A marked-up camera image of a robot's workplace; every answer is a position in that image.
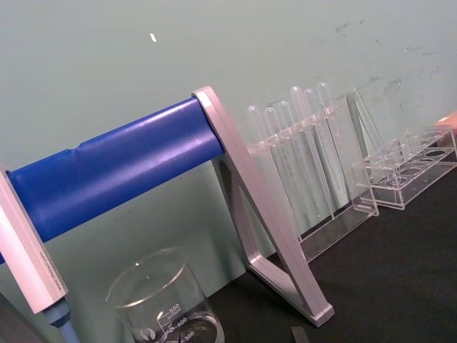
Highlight person's hand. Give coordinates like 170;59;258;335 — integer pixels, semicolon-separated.
434;110;457;130

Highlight clear acrylic rack round holes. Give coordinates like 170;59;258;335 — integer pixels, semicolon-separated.
351;124;457;210

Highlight clear glass conical flask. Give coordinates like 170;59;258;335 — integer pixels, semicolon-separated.
346;81;401;164

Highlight clear plastic test tube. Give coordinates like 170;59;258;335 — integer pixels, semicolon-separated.
290;85;336;215
278;101;322;219
316;82;353;208
303;88;344;212
246;105;286;215
263;106;304;219

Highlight clear acrylic test tube rack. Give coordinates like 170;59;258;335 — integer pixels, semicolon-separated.
245;105;380;262

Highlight black table cloth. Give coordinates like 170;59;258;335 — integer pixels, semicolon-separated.
205;142;457;343

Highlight grey pipette stand blue bar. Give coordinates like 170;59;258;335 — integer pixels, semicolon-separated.
0;85;335;327

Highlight clear glass measuring beaker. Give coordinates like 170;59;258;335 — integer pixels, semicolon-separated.
104;247;226;343

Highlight blue pipette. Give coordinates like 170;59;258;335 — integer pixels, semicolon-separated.
42;297;78;343

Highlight plain pale wall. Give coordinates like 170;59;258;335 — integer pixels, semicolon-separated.
0;0;457;343

